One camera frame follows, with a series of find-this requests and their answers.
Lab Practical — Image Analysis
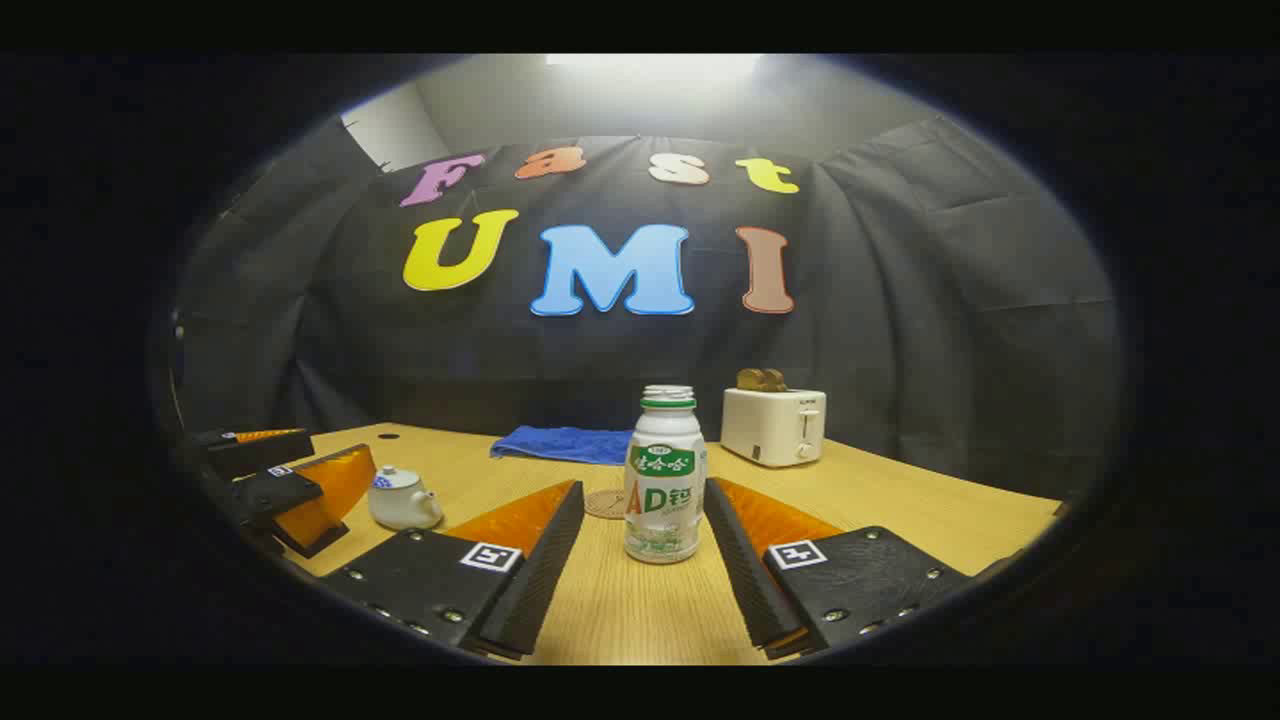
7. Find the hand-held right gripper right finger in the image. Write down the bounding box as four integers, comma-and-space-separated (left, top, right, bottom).
703, 477, 976, 661

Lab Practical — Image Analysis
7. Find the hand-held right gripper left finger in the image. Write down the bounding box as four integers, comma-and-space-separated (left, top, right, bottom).
318, 479, 586, 661

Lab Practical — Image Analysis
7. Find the white ceramic teacup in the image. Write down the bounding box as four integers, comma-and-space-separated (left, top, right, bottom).
367, 478, 444, 531

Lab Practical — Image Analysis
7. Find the white green-label water bottle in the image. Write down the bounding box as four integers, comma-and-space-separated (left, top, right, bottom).
623, 385, 709, 565

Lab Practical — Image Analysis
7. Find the blue towel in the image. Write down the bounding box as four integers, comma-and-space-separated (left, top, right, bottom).
490, 426, 635, 466

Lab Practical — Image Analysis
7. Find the white toaster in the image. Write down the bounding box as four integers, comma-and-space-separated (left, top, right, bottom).
720, 387, 827, 468

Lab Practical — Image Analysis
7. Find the black backdrop cloth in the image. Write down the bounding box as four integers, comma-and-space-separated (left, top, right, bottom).
175, 118, 1121, 501

